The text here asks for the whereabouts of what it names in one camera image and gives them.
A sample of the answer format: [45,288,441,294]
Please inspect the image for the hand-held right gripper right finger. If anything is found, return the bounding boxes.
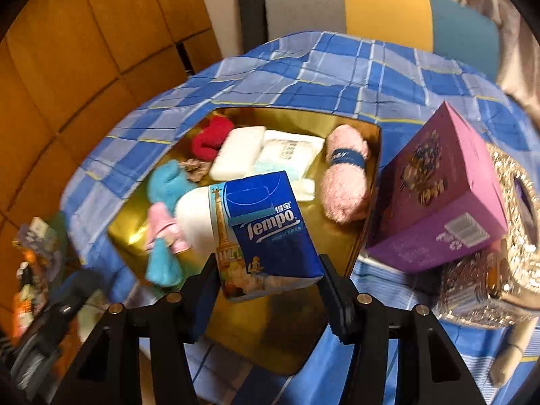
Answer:
[318,254,486,405]

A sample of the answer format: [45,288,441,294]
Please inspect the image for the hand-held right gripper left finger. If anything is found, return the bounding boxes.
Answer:
[51,254,222,405]

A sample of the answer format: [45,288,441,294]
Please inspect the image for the gold metal tray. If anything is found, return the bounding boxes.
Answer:
[107,107,382,376]

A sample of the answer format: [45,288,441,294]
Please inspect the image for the white cloth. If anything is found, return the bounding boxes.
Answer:
[174,186,224,254]

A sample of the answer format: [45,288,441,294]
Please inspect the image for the pink sock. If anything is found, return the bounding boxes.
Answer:
[145,202,188,254]

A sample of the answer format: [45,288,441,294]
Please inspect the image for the blue tissue packet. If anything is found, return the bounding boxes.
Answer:
[209,171,325,303]

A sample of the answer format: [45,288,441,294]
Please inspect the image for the pink towel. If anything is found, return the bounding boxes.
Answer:
[320,124,371,223]

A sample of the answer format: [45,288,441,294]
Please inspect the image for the small white pad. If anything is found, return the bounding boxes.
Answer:
[291,177,316,202]

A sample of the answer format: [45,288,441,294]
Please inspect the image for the floral scrunchie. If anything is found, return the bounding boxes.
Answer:
[179,158,212,182]

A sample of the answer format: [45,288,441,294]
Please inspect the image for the light blue face mask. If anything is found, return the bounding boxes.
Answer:
[253,158,311,182]

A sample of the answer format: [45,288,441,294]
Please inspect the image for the white soft pack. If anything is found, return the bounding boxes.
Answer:
[210,126,267,181]

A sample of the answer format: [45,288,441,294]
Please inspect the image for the white wipes pack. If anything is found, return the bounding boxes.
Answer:
[253,130,326,178]

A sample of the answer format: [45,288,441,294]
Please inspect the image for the red sock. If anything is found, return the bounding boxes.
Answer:
[191,116,235,162]

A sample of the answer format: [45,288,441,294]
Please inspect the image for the colourful packet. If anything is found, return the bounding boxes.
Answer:
[15,217,64,262]

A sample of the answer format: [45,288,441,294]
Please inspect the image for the purple cardboard box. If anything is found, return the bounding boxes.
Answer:
[366,101,509,273]

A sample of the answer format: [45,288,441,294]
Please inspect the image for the sequined tissue box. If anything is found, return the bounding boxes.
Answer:
[436,143,540,330]

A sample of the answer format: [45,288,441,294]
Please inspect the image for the blue plaid cloth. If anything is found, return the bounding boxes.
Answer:
[59,30,540,405]

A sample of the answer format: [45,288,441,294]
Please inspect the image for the wooden cabinet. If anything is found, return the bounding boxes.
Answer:
[0,0,224,334]

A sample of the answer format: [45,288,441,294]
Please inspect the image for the grey yellow blue chair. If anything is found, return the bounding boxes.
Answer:
[265,0,501,83]

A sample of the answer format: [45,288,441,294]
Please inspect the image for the black rolled mat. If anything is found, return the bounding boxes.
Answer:
[235,0,271,55]

